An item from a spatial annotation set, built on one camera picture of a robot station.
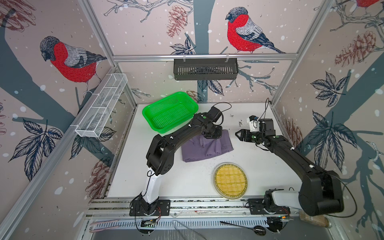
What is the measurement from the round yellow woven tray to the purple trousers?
0.09 m

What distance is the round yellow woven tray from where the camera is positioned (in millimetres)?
776

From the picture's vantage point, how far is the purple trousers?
0.87 meters
